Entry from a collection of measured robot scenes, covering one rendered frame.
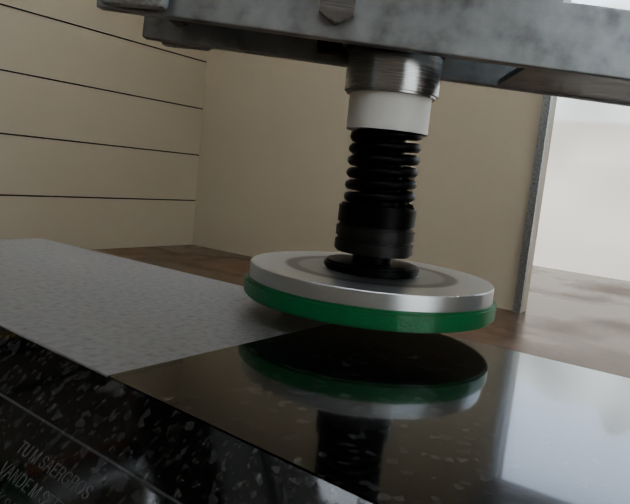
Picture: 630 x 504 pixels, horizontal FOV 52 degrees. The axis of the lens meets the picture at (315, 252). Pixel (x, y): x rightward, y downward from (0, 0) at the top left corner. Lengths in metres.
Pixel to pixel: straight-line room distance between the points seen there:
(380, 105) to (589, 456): 0.31
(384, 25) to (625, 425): 0.32
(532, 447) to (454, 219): 5.22
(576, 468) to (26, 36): 5.83
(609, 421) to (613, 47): 0.27
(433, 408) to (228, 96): 6.71
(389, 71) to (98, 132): 5.90
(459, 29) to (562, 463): 0.32
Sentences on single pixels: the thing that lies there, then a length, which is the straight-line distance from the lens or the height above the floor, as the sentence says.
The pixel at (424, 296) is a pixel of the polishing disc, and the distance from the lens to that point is 0.47.
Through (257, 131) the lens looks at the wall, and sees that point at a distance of 6.72.
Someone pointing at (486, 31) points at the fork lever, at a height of 1.07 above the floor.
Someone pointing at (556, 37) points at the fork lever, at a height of 1.07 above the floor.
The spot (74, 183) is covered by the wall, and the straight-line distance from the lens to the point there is 6.25.
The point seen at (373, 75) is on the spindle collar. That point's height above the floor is 1.03.
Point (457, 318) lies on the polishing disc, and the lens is 0.49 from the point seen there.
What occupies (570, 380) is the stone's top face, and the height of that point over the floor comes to 0.82.
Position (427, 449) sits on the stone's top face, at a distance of 0.33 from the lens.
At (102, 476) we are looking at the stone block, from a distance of 0.36.
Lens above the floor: 0.95
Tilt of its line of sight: 7 degrees down
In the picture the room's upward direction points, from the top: 6 degrees clockwise
